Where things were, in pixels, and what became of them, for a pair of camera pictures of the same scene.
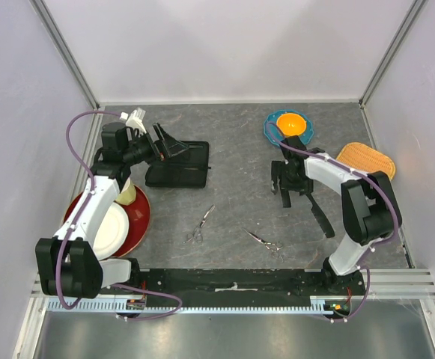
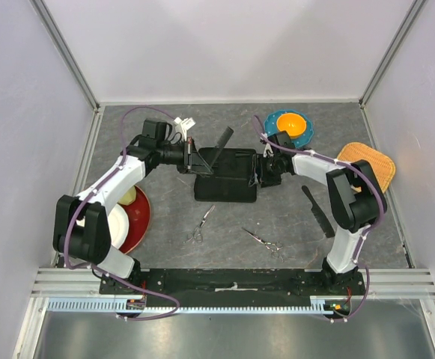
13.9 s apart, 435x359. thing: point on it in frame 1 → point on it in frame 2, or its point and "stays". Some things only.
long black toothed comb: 320,216 stays
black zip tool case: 187,169 → 230,180
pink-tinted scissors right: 272,247 stays
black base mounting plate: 239,285 stays
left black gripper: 171,146 → 192,161
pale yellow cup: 129,194 stays
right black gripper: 278,167 → 258,161
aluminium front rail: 384,283 stays
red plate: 138,218 stays
